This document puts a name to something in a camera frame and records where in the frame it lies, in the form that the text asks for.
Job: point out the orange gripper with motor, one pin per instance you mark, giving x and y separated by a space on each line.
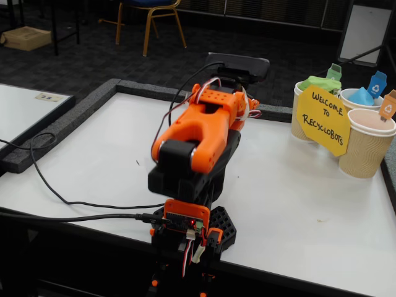
239 78

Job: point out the green paper-wrapped package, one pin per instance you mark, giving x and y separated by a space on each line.
318 83

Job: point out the blue paper-wrapped package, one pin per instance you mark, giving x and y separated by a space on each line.
360 97

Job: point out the orange and black robot arm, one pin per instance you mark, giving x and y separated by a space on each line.
201 133

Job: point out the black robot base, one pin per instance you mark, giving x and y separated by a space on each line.
222 226

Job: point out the white tape wrap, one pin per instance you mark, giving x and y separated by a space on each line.
245 105

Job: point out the paper cup with green sign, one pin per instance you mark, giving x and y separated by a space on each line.
297 130

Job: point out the yellow welcome sign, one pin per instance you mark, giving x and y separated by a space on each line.
323 123

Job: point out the green recycling bin sign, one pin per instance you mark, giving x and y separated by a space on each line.
334 72

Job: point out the paper cup with blue sign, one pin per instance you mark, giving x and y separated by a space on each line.
346 103

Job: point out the long black foam border strip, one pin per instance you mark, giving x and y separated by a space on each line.
148 88

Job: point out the paper cup with orange sign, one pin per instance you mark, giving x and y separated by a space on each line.
362 154

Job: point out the orange recycling bin sign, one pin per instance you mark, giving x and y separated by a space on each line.
388 106

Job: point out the chair with gold legs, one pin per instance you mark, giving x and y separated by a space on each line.
148 6

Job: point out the black table clamp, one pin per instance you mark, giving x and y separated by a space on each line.
154 282

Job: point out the small paper label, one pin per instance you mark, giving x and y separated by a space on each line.
49 97

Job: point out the brown cardboard box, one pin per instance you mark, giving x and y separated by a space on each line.
28 38

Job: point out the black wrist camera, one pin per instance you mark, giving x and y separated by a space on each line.
238 66

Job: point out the orange controller board mount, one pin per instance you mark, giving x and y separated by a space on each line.
185 210

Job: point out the white panel with black frame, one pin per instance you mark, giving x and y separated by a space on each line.
365 28

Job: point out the white board table black frame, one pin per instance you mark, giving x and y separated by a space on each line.
18 108

